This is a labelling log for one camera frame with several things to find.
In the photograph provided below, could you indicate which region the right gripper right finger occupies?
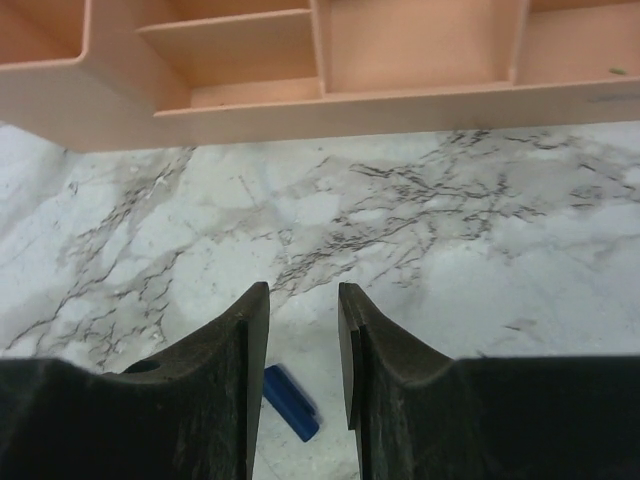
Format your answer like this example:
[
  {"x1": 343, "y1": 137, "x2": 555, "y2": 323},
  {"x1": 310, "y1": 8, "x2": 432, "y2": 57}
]
[{"x1": 338, "y1": 283, "x2": 639, "y2": 479}]

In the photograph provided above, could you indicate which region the blue pen cap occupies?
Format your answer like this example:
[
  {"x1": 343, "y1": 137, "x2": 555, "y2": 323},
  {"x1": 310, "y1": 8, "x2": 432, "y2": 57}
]
[{"x1": 263, "y1": 365, "x2": 320, "y2": 442}]

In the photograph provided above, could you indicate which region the peach desk organizer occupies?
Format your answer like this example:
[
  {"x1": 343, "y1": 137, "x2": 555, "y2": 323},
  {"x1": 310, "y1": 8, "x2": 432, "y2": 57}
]
[{"x1": 1, "y1": 1, "x2": 639, "y2": 152}]

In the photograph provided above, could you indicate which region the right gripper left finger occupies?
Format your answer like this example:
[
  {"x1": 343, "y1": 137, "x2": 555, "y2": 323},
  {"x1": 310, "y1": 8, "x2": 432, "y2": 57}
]
[{"x1": 1, "y1": 282, "x2": 269, "y2": 479}]

